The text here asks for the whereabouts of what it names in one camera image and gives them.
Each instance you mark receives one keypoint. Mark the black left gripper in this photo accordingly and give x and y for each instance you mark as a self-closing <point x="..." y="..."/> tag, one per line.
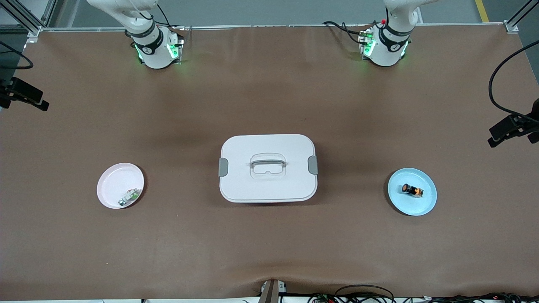
<point x="531" y="121"/>

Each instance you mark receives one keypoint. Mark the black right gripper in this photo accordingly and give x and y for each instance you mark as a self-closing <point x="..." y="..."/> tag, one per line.
<point x="6" y="93"/>

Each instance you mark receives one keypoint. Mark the orange and black switch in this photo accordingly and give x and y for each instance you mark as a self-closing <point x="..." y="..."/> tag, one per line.
<point x="414" y="191"/>

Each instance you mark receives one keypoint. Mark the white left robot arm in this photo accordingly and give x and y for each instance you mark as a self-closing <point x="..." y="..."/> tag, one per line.
<point x="389" y="50"/>

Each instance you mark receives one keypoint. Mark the white lidded storage box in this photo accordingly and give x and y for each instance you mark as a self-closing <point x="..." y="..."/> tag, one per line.
<point x="269" y="185"/>

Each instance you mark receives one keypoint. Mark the pink round plate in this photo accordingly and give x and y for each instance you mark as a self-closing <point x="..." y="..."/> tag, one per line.
<point x="111" y="185"/>

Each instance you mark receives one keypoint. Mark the light blue round plate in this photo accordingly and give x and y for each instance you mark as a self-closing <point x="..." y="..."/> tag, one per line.
<point x="410" y="206"/>

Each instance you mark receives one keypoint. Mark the brown table cover sheet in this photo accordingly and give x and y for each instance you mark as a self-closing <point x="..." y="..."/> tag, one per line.
<point x="269" y="244"/>

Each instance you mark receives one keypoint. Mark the aluminium frame profile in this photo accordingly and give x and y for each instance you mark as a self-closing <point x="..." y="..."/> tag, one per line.
<point x="31" y="29"/>
<point x="511" y="27"/>

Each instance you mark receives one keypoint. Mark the green and silver switch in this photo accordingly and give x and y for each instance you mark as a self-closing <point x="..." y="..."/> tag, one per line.
<point x="132" y="194"/>

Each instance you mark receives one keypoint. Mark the aluminium table edge rail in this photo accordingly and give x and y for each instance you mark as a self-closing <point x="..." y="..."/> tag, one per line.
<point x="252" y="26"/>

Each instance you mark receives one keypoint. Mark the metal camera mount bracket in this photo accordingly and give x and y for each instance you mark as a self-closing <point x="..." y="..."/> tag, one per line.
<point x="271" y="292"/>

